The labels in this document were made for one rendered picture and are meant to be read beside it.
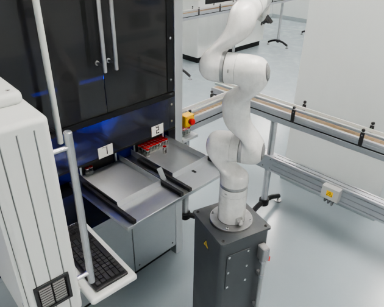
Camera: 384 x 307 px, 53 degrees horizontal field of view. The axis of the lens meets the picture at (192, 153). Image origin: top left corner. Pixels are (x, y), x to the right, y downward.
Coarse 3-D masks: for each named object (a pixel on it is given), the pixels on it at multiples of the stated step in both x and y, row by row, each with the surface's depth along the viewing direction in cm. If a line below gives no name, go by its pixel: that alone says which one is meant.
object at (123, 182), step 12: (120, 156) 209; (108, 168) 204; (120, 168) 204; (132, 168) 204; (84, 180) 190; (96, 180) 193; (108, 180) 194; (120, 180) 194; (132, 180) 194; (144, 180) 194; (156, 180) 192; (108, 192) 185; (120, 192) 185; (132, 192) 185; (144, 192) 184; (120, 204) 175
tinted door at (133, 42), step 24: (120, 0) 168; (144, 0) 177; (120, 24) 173; (144, 24) 182; (120, 48) 177; (144, 48) 187; (120, 72) 182; (144, 72) 193; (120, 96) 187; (144, 96) 199
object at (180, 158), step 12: (168, 144) 227; (180, 144) 223; (144, 156) 215; (156, 156) 215; (168, 156) 215; (180, 156) 216; (192, 156) 216; (204, 156) 212; (168, 168) 204; (180, 168) 205; (192, 168) 205
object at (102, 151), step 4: (108, 144) 191; (100, 148) 188; (104, 148) 190; (108, 148) 192; (112, 148) 194; (100, 152) 189; (104, 152) 191; (108, 152) 193; (112, 152) 195; (100, 156) 190; (104, 156) 192
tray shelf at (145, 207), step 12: (132, 156) 215; (144, 168) 205; (204, 168) 205; (216, 168) 206; (180, 180) 195; (192, 180) 195; (204, 180) 195; (84, 192) 185; (156, 192) 186; (168, 192) 186; (192, 192) 188; (96, 204) 178; (132, 204) 178; (144, 204) 178; (156, 204) 178; (168, 204) 178; (120, 216) 170; (132, 216) 170; (144, 216) 170; (132, 228) 166
